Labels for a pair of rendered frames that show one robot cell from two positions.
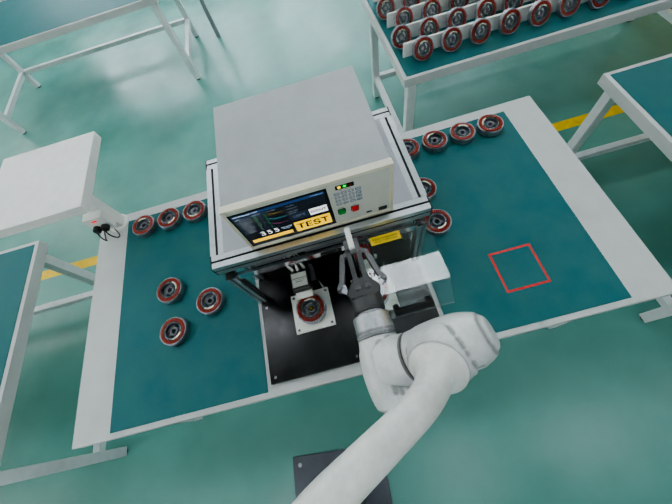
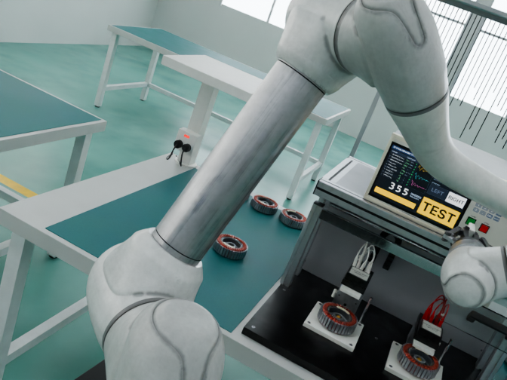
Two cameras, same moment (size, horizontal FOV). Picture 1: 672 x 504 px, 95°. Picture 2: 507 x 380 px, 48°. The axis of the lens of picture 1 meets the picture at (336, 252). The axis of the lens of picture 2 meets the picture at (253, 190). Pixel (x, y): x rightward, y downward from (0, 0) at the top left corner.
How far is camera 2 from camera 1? 1.19 m
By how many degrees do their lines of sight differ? 44
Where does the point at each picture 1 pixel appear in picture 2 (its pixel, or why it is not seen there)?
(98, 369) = (78, 197)
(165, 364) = not seen: hidden behind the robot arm
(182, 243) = not seen: hidden behind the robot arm
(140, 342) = (133, 216)
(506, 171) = not seen: outside the picture
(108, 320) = (118, 187)
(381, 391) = (466, 259)
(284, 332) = (289, 314)
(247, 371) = (222, 305)
